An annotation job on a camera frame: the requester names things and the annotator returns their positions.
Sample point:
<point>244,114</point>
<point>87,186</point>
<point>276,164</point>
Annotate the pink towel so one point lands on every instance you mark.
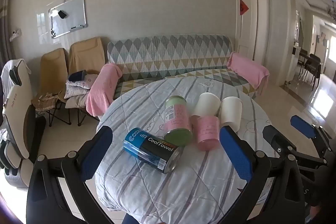
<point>101,90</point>
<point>249,69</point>

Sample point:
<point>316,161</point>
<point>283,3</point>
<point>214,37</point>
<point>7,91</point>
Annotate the black whiteboard eraser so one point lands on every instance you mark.
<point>62,14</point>

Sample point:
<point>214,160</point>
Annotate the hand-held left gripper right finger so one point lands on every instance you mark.
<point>235,154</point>

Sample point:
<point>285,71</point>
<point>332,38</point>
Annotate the dark dining chairs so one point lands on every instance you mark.
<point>311,64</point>

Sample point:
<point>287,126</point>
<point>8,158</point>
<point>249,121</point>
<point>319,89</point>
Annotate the red door decoration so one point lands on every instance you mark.
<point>243,7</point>

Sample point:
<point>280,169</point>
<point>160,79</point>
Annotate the round table striped quilt cover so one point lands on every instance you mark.
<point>162,192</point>

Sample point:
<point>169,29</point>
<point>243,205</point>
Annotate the white and black recliner chair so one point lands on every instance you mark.
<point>15,114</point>

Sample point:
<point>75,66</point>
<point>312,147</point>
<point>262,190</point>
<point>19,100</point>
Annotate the blue and black canister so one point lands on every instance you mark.
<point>149,150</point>

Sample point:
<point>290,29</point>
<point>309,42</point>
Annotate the white door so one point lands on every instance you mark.
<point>248,19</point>

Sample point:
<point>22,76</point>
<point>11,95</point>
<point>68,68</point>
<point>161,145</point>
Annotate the stack of pillows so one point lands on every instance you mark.
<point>77,90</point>

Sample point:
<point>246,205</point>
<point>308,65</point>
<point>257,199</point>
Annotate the green canister pink label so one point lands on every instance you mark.
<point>177,119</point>

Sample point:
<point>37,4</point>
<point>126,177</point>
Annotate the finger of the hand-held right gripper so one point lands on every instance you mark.
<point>303,125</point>
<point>275,137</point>

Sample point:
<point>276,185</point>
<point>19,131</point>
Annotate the white cup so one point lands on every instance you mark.
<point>206,104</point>
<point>231,114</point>

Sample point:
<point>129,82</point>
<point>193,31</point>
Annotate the curtain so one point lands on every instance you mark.
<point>4,24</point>

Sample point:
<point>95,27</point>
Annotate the chandelier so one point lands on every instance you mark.
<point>332,11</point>

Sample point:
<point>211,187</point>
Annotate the woven bag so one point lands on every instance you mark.
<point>44,102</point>

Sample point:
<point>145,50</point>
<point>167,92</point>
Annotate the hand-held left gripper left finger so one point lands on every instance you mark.
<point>95,154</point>

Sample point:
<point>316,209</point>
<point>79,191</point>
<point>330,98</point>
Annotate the sofa with diamond-pattern cover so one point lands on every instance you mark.
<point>170,56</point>

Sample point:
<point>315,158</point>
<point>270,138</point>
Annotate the beige folding chair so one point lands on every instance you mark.
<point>52,66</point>
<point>86,56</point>

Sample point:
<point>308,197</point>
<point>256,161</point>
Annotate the whiteboard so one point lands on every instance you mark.
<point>68,17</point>

